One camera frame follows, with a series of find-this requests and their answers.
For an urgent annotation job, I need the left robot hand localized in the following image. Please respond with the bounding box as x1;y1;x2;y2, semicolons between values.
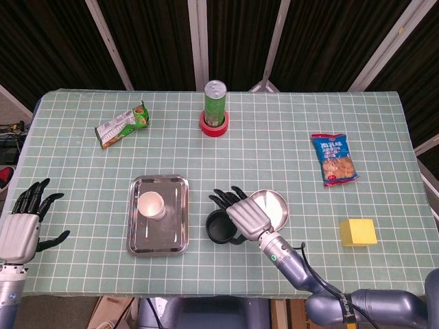
0;178;71;263

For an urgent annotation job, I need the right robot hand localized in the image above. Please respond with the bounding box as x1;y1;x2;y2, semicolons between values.
208;185;277;246

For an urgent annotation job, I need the black cup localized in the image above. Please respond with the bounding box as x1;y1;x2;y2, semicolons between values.
205;210;241;245

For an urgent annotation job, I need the white paper cup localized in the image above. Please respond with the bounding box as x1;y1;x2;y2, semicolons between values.
137;191;167;220

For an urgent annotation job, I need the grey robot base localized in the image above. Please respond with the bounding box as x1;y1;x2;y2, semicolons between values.
137;296;272;329

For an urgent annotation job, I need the round steel plate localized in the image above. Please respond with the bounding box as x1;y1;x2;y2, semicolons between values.
248;188;289;231

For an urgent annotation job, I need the green checkered tablecloth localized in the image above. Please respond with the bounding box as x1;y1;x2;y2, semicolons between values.
0;88;439;302

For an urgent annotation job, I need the rectangular steel tray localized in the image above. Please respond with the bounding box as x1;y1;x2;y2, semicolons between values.
126;173;190;258

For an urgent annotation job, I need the red tape roll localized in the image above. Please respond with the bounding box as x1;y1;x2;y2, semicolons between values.
199;110;230;138

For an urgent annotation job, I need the blue cookie bag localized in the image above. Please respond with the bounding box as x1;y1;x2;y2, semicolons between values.
311;132;360;188

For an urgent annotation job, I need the yellow sponge block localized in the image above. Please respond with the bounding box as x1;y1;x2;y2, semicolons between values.
339;219;378;247

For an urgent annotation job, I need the green chips can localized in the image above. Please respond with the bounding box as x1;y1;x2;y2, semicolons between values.
204;80;228;127

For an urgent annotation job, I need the green snack bag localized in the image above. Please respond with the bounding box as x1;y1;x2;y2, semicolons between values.
95;100;151;149

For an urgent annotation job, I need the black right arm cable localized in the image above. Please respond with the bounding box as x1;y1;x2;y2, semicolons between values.
298;241;378;329

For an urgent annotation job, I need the black cable bundle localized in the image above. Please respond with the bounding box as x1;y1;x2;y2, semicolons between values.
0;119;28;165

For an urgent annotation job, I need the white screen frame post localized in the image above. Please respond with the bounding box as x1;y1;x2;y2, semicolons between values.
85;0;134;92
250;0;292;93
349;0;423;92
187;0;210;92

